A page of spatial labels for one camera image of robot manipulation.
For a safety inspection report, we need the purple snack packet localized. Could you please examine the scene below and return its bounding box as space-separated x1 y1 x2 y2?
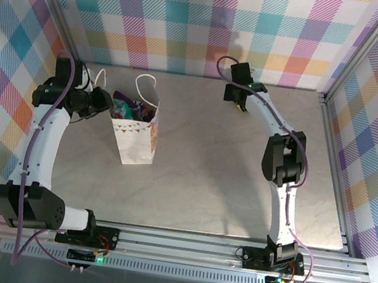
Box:
111 89 147 111

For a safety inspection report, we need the animal print paper bag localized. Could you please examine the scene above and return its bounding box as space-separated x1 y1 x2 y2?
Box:
82 66 168 170

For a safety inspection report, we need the left controller board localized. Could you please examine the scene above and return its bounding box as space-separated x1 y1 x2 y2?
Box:
65 246 105 267

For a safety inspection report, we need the perforated metal strip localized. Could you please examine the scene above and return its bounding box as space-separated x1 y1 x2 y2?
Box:
1 240 269 283

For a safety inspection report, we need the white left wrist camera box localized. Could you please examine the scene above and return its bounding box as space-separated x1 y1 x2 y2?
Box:
75 63 100 95

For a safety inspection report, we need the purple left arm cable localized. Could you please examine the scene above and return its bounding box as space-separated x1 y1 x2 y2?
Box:
8 46 103 274

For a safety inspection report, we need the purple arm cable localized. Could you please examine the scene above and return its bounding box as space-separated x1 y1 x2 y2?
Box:
184 55 344 283
8 46 103 274

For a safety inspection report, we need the aluminium frame post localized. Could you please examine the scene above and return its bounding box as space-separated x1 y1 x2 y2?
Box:
8 0 94 68
321 0 378 110

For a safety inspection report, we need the aluminium side rail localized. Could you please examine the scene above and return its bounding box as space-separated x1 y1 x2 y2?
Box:
299 92 378 262

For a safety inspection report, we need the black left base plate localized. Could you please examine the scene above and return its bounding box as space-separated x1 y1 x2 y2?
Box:
54 220 122 253

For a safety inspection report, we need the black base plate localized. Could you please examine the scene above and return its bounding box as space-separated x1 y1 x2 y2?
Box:
239 244 308 277
54 220 122 253

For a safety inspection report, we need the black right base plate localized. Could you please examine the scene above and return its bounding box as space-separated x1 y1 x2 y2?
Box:
239 244 308 277

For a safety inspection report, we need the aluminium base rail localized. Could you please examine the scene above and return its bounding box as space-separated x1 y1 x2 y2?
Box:
0 203 377 283

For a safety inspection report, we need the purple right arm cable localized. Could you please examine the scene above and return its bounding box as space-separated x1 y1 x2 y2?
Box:
184 55 344 283

